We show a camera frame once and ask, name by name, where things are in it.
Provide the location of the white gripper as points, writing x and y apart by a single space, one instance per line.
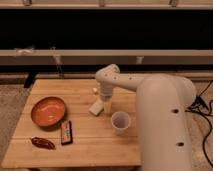
106 92

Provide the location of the white sponge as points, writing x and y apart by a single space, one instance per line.
97 107

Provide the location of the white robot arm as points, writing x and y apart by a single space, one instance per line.
161 100

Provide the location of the white paper cup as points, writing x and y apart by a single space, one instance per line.
120 122

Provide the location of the white plastic bottle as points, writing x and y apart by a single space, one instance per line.
95 90

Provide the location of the chocolate bar package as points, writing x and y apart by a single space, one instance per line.
66 133

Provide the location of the orange bowl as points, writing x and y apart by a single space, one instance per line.
48 111

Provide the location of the long wooden beam rail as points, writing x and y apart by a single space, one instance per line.
105 57

